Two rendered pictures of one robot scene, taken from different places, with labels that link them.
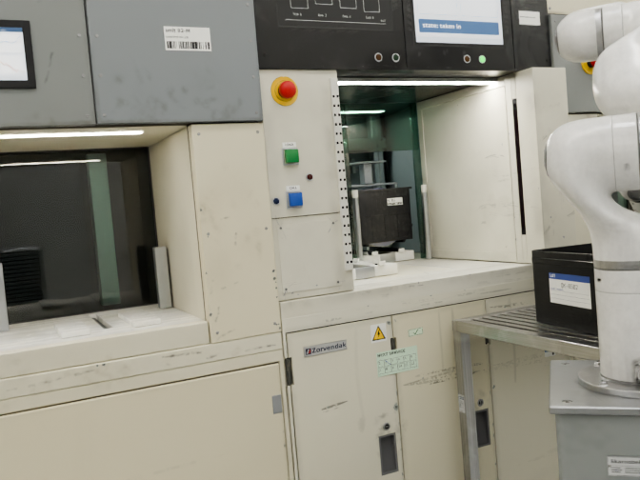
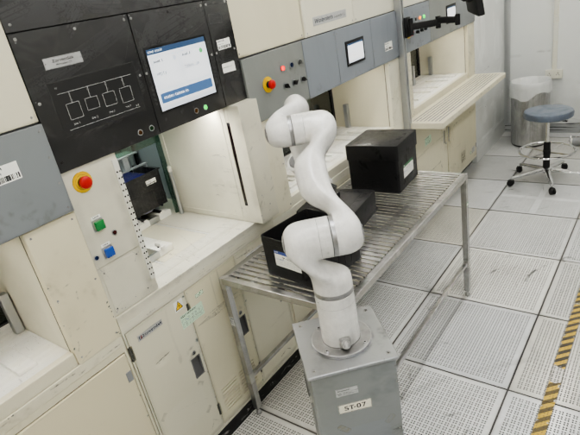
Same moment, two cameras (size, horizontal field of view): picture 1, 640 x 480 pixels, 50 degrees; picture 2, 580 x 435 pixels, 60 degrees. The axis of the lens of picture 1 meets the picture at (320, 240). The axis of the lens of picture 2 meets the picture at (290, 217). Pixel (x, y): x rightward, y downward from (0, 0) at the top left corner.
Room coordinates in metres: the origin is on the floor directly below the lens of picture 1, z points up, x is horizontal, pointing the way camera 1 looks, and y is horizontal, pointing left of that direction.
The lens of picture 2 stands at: (-0.06, 0.11, 1.77)
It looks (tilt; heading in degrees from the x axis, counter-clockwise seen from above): 24 degrees down; 336
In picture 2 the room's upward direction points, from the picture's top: 11 degrees counter-clockwise
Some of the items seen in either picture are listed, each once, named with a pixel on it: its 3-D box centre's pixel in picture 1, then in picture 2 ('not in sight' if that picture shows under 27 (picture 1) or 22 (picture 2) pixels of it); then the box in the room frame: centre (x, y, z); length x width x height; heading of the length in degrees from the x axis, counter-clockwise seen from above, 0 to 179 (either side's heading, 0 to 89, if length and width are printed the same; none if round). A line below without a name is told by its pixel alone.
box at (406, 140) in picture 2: not in sight; (382, 160); (2.01, -1.41, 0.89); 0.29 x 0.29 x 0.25; 29
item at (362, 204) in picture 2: not in sight; (337, 207); (1.81, -0.97, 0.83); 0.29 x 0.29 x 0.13; 33
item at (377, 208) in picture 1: (369, 208); (131, 185); (2.37, -0.18, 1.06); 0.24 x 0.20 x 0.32; 116
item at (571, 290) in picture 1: (620, 284); (311, 246); (1.53, -0.67, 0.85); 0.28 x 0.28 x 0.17; 18
